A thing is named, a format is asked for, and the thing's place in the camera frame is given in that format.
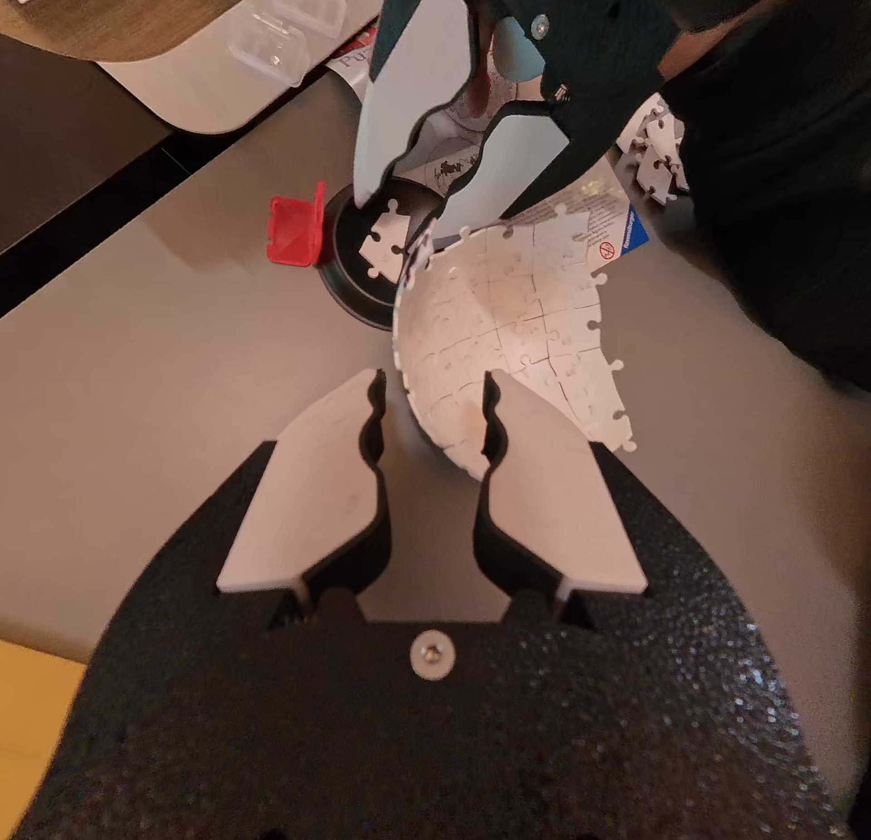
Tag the yellow plastic bin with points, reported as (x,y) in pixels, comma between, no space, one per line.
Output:
(34,738)

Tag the puzzle piece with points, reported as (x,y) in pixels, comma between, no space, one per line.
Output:
(384,238)

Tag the pile of puzzle pieces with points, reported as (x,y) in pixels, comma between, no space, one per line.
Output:
(657,153)

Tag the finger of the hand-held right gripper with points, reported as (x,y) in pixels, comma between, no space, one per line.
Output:
(517,159)
(415,64)

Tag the folded puzzle instruction leaflet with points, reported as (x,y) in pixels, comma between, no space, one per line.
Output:
(605,207)

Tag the person's right hand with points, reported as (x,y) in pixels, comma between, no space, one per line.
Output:
(721,20)

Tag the partly built white puzzle ball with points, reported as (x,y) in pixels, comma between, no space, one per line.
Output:
(517,323)

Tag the black round ball stand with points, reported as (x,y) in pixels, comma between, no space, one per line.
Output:
(354,296)

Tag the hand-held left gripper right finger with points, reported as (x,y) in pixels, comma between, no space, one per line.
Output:
(565,506)

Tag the person's right forearm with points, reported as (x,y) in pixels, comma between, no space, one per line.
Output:
(782,173)

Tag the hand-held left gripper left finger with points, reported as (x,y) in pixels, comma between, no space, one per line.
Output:
(306,500)

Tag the red plastic clip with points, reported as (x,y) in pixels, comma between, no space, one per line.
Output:
(292,231)

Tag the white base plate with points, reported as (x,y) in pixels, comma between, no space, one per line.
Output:
(204,105)

